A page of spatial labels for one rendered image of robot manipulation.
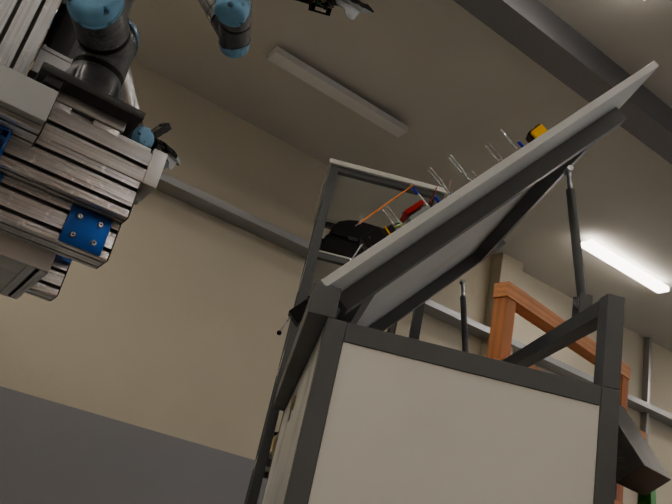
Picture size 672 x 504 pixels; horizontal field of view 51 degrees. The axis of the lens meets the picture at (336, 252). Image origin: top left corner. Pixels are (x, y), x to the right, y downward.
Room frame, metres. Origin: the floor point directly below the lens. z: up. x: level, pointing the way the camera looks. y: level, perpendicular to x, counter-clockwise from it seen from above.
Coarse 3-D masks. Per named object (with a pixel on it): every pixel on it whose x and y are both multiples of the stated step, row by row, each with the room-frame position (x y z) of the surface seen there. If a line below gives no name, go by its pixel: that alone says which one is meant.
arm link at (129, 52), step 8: (136, 32) 1.34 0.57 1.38; (128, 40) 1.30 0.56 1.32; (136, 40) 1.35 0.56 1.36; (80, 48) 1.32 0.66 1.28; (88, 48) 1.29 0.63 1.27; (120, 48) 1.30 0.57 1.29; (128, 48) 1.32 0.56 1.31; (136, 48) 1.37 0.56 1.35; (96, 56) 1.31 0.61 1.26; (104, 56) 1.31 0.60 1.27; (112, 56) 1.31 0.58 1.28; (120, 56) 1.32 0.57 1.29; (128, 56) 1.35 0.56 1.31; (112, 64) 1.32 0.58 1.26; (120, 64) 1.34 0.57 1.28; (128, 64) 1.36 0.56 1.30; (120, 72) 1.34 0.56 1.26
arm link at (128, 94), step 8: (128, 72) 1.88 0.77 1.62; (128, 80) 1.89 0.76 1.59; (128, 88) 1.90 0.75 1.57; (120, 96) 1.91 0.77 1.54; (128, 96) 1.91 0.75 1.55; (136, 96) 1.93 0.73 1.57; (136, 104) 1.94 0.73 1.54; (136, 128) 1.96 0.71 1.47; (144, 128) 1.96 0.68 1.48; (128, 136) 1.98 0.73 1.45; (136, 136) 1.96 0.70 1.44; (144, 136) 1.97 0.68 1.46; (152, 136) 2.00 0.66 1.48; (144, 144) 1.98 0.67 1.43; (152, 144) 2.01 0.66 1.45
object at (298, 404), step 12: (312, 360) 1.48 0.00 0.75; (312, 372) 1.39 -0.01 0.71; (300, 384) 1.76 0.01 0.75; (300, 396) 1.62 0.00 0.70; (300, 408) 1.51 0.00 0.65; (300, 420) 1.42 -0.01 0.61; (288, 432) 1.79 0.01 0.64; (288, 444) 1.66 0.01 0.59; (288, 456) 1.54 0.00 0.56; (288, 468) 1.44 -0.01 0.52; (276, 480) 1.82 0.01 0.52; (288, 480) 1.36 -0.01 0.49; (276, 492) 1.69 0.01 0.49
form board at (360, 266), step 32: (608, 96) 1.33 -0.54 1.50; (576, 128) 1.41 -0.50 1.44; (512, 160) 1.32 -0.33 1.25; (480, 192) 1.39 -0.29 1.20; (416, 224) 1.31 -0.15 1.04; (480, 224) 1.82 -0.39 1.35; (384, 256) 1.38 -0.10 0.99; (448, 256) 2.00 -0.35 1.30; (384, 288) 1.77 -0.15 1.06; (416, 288) 2.21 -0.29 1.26
